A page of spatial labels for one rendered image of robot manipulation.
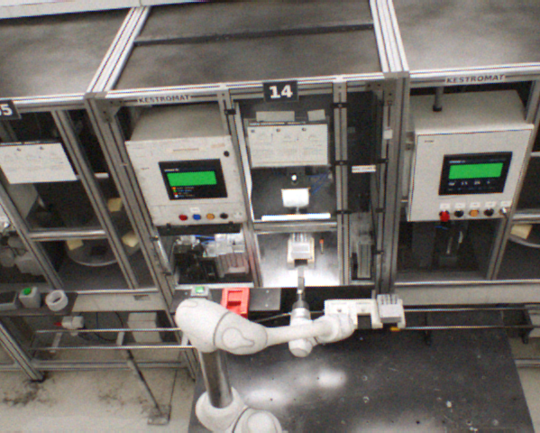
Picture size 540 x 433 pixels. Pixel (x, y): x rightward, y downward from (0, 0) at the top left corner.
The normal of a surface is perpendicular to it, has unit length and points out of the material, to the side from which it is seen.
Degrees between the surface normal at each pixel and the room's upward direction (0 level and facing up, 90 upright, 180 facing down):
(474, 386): 0
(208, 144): 90
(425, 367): 0
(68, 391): 0
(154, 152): 90
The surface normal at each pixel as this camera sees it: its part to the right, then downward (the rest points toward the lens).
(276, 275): -0.11, -0.71
